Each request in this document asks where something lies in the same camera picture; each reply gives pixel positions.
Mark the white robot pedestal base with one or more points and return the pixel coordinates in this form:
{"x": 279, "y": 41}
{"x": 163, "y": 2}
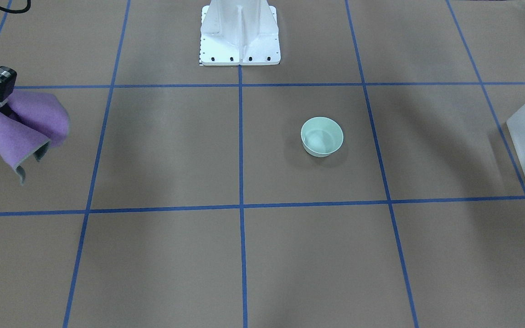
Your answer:
{"x": 239, "y": 32}

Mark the mint green bowl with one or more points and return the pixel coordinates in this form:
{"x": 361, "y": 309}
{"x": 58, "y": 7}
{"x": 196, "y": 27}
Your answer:
{"x": 321, "y": 136}

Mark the purple cleaning cloth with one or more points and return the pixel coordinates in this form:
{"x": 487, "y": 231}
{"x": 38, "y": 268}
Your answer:
{"x": 37, "y": 122}

